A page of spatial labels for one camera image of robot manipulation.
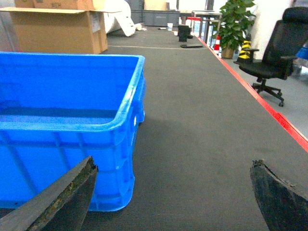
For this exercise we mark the black block on floor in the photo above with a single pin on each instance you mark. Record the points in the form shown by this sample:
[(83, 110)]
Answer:
[(184, 33)]

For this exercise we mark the metal frame table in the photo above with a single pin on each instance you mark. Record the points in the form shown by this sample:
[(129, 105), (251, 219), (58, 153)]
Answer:
[(210, 21)]

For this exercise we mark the large blue plastic crate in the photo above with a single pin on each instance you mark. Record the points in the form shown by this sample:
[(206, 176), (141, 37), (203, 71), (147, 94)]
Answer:
[(58, 109)]

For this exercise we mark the green potted plant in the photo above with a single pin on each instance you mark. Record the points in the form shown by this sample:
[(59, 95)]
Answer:
[(236, 19)]

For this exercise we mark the grey storage cabinet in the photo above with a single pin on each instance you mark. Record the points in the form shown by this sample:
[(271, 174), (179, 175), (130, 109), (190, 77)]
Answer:
[(153, 12)]

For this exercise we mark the yellow black traffic cone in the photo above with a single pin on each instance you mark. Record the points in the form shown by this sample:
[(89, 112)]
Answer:
[(244, 55)]

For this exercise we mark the flat black plate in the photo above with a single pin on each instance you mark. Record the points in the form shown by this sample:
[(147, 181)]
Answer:
[(191, 46)]

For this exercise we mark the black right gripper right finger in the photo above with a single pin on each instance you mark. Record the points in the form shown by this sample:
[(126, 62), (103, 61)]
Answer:
[(283, 204)]

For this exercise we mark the white paper cup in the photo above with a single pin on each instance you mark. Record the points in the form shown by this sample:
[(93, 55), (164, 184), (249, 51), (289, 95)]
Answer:
[(169, 26)]

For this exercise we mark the black office chair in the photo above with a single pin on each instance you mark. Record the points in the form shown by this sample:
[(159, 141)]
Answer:
[(288, 37)]

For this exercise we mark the large open cardboard box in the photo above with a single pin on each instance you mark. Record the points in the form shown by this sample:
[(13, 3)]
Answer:
[(55, 26)]

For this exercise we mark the red white traffic cone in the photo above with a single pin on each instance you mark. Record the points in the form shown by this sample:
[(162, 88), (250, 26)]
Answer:
[(216, 47)]

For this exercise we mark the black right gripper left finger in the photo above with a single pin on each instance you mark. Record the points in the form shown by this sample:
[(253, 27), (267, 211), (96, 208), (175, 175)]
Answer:
[(60, 207)]

